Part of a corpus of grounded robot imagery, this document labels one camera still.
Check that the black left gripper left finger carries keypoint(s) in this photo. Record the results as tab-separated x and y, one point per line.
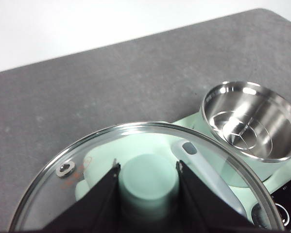
91	211

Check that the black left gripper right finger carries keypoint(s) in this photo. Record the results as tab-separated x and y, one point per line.
208	211

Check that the glass pot lid green knob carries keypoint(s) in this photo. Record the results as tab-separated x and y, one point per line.
147	174

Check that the silver control knob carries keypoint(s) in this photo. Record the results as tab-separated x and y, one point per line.
285	213

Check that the mint green breakfast maker base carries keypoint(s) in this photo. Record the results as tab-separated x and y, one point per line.
189	123

